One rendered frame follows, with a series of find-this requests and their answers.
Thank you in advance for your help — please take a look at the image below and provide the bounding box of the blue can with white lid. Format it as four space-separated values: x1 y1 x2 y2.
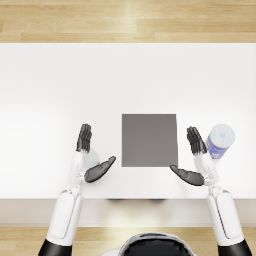
204 123 236 160

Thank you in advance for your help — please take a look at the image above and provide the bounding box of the dark round robot body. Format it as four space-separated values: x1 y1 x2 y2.
99 232 200 256

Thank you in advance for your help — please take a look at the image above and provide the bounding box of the dark grey square mat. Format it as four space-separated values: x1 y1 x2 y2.
121 113 179 168

